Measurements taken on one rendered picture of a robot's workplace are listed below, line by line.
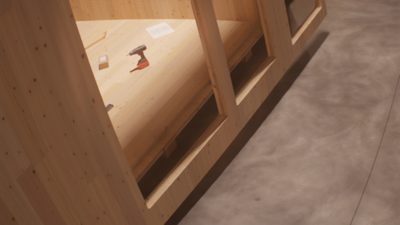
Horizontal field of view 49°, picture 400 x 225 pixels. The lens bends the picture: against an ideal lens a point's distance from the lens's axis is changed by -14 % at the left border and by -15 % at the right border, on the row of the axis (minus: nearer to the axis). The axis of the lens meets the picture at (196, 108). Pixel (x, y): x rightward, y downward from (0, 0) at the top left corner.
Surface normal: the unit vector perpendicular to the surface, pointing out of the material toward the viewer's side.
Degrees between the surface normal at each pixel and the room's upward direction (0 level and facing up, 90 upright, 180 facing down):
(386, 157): 0
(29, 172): 90
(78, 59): 90
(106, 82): 0
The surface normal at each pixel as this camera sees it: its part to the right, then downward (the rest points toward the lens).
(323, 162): -0.20, -0.83
